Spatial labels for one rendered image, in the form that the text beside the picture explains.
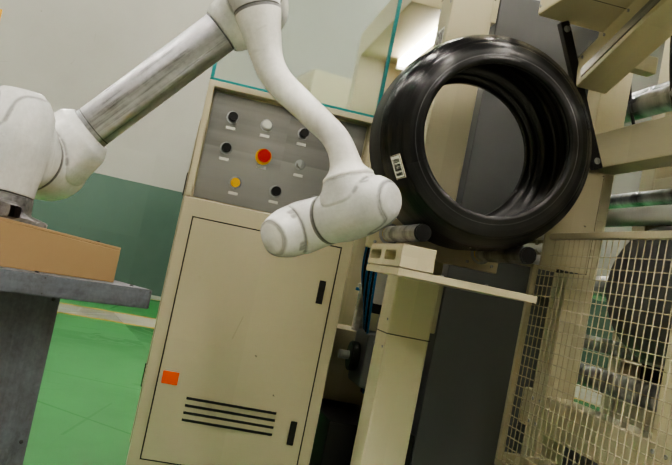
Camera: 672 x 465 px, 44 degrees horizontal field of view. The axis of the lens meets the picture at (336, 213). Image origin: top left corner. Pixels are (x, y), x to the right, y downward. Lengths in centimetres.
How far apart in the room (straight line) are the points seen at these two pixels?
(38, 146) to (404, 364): 123
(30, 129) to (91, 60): 956
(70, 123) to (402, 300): 107
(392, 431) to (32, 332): 114
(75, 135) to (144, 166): 932
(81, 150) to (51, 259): 35
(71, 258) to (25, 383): 27
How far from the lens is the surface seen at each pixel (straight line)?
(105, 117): 197
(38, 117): 181
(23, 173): 179
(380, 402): 248
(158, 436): 268
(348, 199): 158
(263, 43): 178
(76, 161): 195
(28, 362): 181
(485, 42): 219
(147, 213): 1126
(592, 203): 259
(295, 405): 268
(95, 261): 175
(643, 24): 235
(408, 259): 207
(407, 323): 247
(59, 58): 1131
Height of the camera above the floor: 76
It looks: 4 degrees up
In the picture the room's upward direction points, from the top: 12 degrees clockwise
